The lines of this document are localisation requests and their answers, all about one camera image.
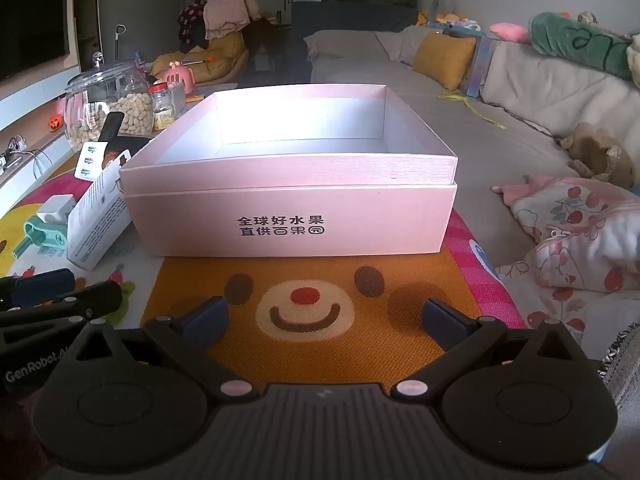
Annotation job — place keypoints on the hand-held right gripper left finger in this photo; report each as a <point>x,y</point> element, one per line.
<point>205,317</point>

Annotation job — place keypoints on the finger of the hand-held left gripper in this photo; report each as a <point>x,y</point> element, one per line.
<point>95,296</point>
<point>42,282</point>

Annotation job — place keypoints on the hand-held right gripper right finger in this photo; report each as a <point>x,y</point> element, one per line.
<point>447,322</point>

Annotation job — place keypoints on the white box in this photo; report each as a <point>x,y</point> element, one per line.
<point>52,208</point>

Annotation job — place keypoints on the black packet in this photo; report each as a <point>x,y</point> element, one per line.
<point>112,127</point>

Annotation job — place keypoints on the green plastic toy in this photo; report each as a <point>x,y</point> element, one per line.
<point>35,237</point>

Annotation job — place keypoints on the white product carton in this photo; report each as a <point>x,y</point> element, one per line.
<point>95,225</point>

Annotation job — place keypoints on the white television cabinet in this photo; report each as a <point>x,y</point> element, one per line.
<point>20,187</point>

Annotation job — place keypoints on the colourful cartoon play mat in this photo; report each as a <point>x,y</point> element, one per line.
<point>350,305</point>

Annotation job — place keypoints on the white button battery card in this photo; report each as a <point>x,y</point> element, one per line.
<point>90,160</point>

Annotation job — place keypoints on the floral pink blanket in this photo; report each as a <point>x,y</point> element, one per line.
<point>575,240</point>

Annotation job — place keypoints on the orange pumpkin toy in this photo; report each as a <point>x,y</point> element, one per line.
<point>54,122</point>

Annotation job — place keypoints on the grey fringed cloth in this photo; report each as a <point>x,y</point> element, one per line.
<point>622,350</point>

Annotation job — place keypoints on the glass jar of peanuts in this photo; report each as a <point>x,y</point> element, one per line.
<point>130,110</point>

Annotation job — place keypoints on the grey sofa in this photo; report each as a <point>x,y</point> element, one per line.
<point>450,125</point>

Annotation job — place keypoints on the small jar with red lid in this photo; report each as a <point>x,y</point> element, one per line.
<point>162,110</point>

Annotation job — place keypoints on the yellow ribbon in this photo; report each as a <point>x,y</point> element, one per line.
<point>467,102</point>

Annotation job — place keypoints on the brown plush toy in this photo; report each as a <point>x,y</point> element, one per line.
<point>597,152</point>

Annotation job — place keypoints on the pink plastic toy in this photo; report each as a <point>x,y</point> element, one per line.
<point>177,77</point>

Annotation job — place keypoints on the shiny gift bag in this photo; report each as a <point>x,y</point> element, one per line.
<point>477,67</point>

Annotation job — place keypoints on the black television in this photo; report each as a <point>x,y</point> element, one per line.
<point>30,25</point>

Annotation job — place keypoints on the yellow cushion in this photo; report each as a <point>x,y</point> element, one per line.
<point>442,60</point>

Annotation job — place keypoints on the yellow beanbag chair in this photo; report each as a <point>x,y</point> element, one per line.
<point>225,55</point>

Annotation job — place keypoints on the dark dotted cloth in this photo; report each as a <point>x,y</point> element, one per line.
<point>192,25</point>

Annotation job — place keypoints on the pink plush toy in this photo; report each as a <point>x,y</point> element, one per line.
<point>510,32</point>

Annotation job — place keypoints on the pink cloth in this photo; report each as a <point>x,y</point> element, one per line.
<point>227,15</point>

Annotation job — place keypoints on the pile of plush toys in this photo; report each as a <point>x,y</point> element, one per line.
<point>450,19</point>

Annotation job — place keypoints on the green cushion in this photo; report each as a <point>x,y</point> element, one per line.
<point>575,40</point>

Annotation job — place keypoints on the dark blue cabinet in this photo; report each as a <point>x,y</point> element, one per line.
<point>350,17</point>

